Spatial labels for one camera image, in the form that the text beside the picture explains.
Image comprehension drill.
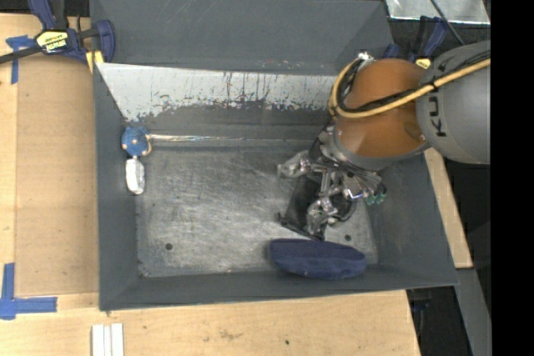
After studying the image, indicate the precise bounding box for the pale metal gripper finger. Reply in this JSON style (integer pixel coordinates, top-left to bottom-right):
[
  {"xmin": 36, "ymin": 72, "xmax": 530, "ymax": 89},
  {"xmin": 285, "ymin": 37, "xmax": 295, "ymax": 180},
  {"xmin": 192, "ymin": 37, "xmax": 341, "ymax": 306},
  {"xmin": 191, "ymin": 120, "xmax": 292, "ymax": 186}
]
[
  {"xmin": 306, "ymin": 202, "xmax": 325, "ymax": 241},
  {"xmin": 323, "ymin": 196, "xmax": 340, "ymax": 225}
]

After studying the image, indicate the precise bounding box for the black flat case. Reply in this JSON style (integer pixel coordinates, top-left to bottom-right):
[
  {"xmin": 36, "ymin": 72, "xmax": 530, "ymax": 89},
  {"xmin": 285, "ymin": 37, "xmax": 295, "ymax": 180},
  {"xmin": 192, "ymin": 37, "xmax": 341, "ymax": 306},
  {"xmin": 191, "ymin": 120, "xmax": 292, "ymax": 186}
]
[{"xmin": 278, "ymin": 173, "xmax": 356, "ymax": 241}]

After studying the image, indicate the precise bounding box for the dark blue cloth pouch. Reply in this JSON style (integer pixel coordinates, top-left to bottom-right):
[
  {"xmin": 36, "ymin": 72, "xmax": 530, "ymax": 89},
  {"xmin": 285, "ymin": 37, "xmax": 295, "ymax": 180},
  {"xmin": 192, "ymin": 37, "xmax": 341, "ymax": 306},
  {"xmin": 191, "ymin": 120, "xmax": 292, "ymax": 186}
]
[{"xmin": 268, "ymin": 238, "xmax": 368, "ymax": 281}]

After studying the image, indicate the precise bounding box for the clear crumpled plastic piece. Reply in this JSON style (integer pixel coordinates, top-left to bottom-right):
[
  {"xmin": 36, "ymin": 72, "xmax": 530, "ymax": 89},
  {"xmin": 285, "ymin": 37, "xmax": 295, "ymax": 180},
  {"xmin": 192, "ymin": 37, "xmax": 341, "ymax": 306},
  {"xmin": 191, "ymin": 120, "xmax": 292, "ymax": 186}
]
[{"xmin": 276, "ymin": 151, "xmax": 313, "ymax": 180}]

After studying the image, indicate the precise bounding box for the grey metal bin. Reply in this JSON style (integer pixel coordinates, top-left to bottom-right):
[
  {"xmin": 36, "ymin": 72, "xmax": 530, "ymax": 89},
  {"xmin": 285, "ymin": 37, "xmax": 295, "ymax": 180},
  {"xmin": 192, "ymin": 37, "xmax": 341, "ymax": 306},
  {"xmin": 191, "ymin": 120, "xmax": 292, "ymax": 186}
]
[{"xmin": 87, "ymin": 0, "xmax": 461, "ymax": 312}]

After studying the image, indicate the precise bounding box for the white plastic packet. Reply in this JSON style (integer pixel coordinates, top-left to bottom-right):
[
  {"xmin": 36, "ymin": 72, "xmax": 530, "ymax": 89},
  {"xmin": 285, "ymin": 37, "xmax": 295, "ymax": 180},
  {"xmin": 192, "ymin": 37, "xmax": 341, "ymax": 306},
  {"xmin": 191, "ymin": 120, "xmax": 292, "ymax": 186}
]
[{"xmin": 124, "ymin": 158, "xmax": 147, "ymax": 195}]

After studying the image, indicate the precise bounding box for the blue round toy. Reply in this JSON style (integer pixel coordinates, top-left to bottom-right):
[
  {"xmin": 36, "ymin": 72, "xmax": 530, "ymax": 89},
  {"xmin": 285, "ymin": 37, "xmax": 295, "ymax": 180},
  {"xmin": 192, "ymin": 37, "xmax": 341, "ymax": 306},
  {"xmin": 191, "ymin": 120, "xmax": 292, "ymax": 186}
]
[{"xmin": 120, "ymin": 125, "xmax": 153, "ymax": 158}]

